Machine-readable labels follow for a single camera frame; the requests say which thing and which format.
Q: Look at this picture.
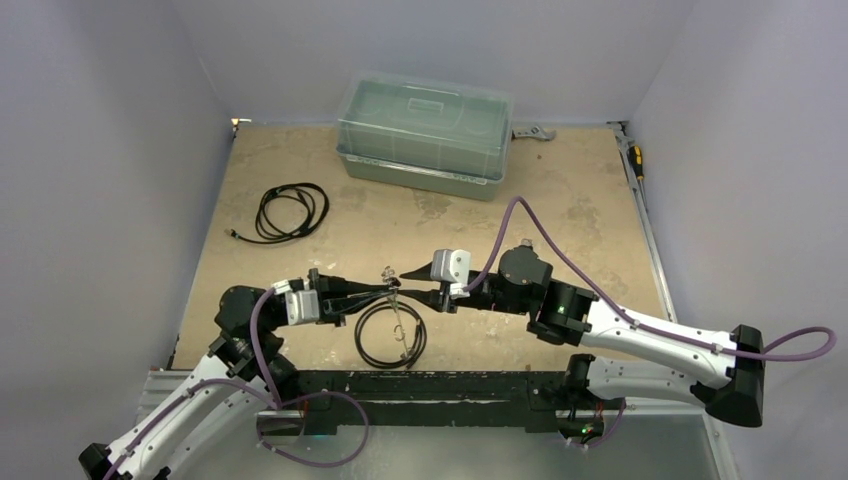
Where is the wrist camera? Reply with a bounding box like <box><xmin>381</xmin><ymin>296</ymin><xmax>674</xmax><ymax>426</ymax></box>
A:
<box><xmin>429</xmin><ymin>249</ymin><xmax>471</xmax><ymax>299</ymax></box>
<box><xmin>271</xmin><ymin>278</ymin><xmax>316</xmax><ymax>326</ymax></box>

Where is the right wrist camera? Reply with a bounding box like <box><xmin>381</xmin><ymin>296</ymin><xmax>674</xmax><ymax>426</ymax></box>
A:
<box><xmin>429</xmin><ymin>249</ymin><xmax>471</xmax><ymax>299</ymax></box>

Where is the yellow black screwdriver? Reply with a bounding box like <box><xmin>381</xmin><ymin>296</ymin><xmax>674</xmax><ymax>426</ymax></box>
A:
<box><xmin>627</xmin><ymin>144</ymin><xmax>644</xmax><ymax>181</ymax></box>

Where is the silver adjustable wrench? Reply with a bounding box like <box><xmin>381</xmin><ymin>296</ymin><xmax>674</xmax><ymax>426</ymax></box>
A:
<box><xmin>512</xmin><ymin>125</ymin><xmax>557</xmax><ymax>142</ymax></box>

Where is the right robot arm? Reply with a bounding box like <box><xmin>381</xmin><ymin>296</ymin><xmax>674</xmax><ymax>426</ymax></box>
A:
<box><xmin>401</xmin><ymin>245</ymin><xmax>765</xmax><ymax>428</ymax></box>

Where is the coiled black USB cable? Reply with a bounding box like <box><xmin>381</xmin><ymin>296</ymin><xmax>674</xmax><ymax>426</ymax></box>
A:
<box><xmin>226</xmin><ymin>182</ymin><xmax>331</xmax><ymax>245</ymax></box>

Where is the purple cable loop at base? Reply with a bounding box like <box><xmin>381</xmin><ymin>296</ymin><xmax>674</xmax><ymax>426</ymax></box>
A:
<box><xmin>254</xmin><ymin>387</ymin><xmax>370</xmax><ymax>468</ymax></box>

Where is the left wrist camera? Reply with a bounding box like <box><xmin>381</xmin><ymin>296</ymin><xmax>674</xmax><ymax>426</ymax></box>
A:
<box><xmin>271</xmin><ymin>278</ymin><xmax>316</xmax><ymax>326</ymax></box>

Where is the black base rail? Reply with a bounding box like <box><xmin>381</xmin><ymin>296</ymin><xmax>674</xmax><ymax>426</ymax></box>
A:
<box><xmin>257</xmin><ymin>354</ymin><xmax>624</xmax><ymax>442</ymax></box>

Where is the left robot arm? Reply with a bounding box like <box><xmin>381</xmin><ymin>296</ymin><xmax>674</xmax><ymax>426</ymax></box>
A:
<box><xmin>79</xmin><ymin>269</ymin><xmax>400</xmax><ymax>479</ymax></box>

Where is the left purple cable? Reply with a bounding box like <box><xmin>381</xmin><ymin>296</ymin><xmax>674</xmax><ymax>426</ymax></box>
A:
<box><xmin>99</xmin><ymin>286</ymin><xmax>286</xmax><ymax>480</ymax></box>

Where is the round black cable loop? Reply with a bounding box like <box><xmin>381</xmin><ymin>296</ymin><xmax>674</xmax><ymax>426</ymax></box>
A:
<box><xmin>354</xmin><ymin>300</ymin><xmax>429</xmax><ymax>371</ymax></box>

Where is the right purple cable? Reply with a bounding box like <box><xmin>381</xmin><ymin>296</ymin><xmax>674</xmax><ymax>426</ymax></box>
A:
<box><xmin>463</xmin><ymin>195</ymin><xmax>838</xmax><ymax>364</ymax></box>

